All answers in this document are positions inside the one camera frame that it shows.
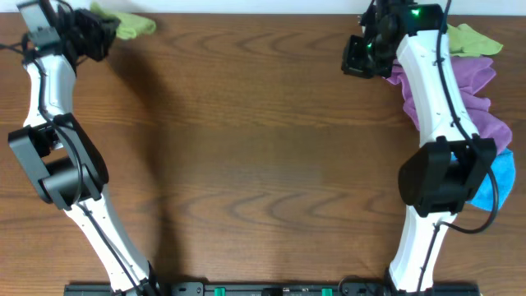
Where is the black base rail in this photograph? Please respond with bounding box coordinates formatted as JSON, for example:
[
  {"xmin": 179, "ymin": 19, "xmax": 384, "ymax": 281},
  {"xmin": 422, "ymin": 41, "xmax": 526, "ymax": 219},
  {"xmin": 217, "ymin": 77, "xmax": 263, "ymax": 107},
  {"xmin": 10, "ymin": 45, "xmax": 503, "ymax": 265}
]
[{"xmin": 63, "ymin": 282, "xmax": 481, "ymax": 296}]

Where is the purple microfiber cloth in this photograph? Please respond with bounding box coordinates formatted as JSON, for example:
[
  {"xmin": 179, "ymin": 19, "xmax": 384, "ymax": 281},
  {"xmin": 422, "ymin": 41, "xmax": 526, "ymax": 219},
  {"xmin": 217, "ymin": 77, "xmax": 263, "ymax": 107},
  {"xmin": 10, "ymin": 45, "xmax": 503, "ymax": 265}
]
[{"xmin": 386, "ymin": 57, "xmax": 512, "ymax": 155}]

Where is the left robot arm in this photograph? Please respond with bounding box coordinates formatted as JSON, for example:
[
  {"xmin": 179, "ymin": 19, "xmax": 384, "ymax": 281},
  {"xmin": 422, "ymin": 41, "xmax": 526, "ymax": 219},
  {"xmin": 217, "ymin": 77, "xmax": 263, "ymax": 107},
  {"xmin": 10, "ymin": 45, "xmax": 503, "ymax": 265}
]
[{"xmin": 8, "ymin": 0, "xmax": 161, "ymax": 295}]

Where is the blue microfiber cloth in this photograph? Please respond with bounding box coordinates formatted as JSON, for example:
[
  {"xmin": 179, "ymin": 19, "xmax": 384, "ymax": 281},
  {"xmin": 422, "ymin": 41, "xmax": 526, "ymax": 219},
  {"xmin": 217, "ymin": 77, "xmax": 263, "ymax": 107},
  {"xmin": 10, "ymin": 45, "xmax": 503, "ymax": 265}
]
[{"xmin": 468, "ymin": 148, "xmax": 516, "ymax": 211}]

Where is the olive green cloth at back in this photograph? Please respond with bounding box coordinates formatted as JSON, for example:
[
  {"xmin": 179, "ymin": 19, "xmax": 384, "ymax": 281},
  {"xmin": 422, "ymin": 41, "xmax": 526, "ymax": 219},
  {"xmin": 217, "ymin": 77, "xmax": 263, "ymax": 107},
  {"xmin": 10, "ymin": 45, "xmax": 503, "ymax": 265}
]
[{"xmin": 447, "ymin": 24, "xmax": 504, "ymax": 58}]

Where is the light green microfiber cloth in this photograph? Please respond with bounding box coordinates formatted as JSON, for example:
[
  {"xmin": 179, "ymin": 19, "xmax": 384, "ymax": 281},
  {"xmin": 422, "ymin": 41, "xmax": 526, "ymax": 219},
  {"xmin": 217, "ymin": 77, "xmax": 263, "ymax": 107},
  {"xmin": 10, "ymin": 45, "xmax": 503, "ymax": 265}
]
[{"xmin": 90, "ymin": 2, "xmax": 157, "ymax": 40}]

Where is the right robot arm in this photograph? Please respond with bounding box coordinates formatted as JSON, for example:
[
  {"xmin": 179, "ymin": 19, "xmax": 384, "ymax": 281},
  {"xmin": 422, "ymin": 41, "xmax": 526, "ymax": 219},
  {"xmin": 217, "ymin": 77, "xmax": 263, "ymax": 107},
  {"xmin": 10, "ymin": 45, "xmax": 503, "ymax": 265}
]
[{"xmin": 341, "ymin": 0, "xmax": 497, "ymax": 295}]

